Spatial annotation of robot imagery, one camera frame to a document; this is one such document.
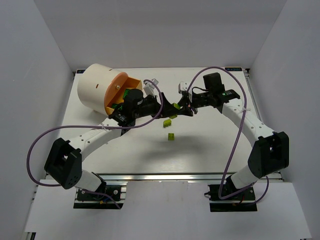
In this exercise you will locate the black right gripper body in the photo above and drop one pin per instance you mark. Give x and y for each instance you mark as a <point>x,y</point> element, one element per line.
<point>190,103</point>

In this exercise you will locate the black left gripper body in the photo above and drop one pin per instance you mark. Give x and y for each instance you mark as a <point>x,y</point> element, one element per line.
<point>158,107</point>

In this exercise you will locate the cream cylindrical sorting container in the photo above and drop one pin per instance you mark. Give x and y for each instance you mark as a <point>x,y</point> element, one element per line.
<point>98,85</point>

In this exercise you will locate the long lime lego brick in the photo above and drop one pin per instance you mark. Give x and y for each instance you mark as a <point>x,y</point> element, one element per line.
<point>176,106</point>

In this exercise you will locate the green three-stud lego plate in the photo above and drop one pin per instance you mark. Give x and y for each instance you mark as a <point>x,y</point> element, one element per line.
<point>126,92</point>

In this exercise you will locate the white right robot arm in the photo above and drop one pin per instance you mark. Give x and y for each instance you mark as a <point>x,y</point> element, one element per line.
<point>270,149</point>

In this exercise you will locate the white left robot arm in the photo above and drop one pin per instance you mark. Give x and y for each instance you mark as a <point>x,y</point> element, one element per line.
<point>64,162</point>

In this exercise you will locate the lime curved lego brick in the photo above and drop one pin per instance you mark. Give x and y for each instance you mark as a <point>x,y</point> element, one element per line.
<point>167,123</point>

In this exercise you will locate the lime square lego brick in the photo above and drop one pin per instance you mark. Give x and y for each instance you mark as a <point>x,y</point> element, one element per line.
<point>171,136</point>

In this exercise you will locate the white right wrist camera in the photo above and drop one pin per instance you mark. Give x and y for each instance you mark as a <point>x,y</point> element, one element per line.
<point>183,88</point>

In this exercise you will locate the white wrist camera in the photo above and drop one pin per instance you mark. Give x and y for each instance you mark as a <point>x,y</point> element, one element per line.
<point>150,87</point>
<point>183,88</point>

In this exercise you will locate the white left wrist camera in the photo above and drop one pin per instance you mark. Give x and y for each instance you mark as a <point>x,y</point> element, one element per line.
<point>150,87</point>

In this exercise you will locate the aluminium table edge rail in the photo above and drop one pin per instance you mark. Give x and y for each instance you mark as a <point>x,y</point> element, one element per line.
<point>163,177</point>

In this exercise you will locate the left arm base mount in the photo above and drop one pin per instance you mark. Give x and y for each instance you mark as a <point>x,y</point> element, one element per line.
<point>111,197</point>

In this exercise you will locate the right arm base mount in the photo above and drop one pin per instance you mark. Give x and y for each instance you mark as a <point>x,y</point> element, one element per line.
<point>242,202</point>

